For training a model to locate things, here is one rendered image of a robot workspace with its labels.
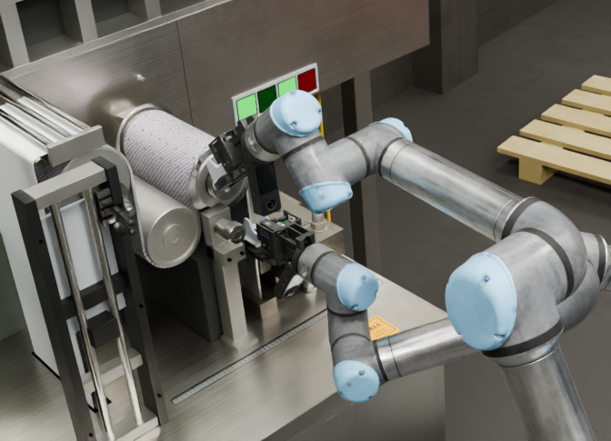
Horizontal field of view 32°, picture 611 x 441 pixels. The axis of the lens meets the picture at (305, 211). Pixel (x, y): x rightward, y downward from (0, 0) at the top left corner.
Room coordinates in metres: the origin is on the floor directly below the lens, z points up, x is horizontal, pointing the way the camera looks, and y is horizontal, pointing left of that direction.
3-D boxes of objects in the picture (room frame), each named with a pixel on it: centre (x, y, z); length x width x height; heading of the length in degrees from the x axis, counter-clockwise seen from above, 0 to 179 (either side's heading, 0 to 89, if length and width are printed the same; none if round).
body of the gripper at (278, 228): (1.68, 0.04, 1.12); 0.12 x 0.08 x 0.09; 37
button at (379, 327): (1.65, -0.11, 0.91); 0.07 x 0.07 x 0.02; 37
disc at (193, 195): (1.73, 0.15, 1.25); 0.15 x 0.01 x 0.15; 127
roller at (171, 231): (1.76, 0.32, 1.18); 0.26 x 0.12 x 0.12; 37
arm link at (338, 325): (1.54, -0.06, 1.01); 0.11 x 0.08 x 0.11; 0
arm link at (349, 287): (1.55, -0.06, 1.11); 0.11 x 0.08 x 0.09; 37
